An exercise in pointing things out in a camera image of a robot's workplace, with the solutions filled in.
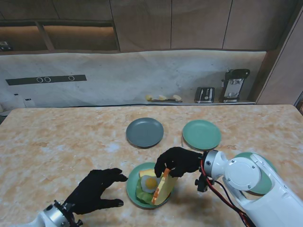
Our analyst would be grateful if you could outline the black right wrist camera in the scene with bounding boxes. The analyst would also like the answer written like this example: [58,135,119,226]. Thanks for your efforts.
[194,174,215,192]

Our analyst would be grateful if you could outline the black silver toaster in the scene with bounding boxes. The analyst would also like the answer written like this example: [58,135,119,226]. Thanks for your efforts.
[194,87,215,104]

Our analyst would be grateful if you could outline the grey plate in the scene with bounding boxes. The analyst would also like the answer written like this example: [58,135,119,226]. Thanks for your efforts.
[125,117,164,149]

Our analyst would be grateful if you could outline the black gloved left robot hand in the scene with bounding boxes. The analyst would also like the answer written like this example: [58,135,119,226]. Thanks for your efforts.
[63,168,129,216]

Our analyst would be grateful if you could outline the tall white container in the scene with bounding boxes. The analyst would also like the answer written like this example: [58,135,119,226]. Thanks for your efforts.
[11,93,24,109]

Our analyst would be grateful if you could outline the black silver coffee machine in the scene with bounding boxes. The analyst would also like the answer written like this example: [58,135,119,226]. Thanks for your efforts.
[220,68,250,103]

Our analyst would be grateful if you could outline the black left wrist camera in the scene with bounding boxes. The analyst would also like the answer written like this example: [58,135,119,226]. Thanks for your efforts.
[70,216,84,227]

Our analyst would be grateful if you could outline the dark object on shelf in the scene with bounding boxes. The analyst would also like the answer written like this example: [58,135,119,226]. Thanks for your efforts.
[0,41,13,52]

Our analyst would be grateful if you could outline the dark cutting board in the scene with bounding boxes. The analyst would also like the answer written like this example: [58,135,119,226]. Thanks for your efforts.
[148,98,183,103]

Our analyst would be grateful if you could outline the fried egg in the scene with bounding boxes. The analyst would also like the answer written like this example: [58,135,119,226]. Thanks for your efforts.
[141,175,159,192]

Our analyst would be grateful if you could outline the black wall socket strip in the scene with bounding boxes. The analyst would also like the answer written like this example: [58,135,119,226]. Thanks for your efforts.
[5,74,87,86]

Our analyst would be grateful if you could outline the yellow bread slice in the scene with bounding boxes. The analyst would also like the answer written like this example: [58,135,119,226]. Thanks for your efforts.
[138,169,157,178]
[151,167,178,206]

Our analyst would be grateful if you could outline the green lettuce leaf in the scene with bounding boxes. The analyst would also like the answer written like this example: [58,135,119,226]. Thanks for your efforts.
[135,178,154,205]

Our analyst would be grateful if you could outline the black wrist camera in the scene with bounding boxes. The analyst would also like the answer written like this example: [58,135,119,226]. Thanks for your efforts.
[194,174,215,192]
[70,216,84,227]

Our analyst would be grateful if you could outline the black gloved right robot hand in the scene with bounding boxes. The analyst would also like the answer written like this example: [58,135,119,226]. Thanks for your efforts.
[153,147,204,178]

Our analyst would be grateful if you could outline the green lettuce plate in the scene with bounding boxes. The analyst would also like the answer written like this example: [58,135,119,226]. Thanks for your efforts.
[234,152,280,196]

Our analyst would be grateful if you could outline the green bread plate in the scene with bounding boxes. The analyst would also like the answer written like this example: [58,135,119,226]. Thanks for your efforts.
[181,120,222,151]

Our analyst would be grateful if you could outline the red black right arm cable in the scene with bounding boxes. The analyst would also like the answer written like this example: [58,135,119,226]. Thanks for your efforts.
[198,160,255,227]

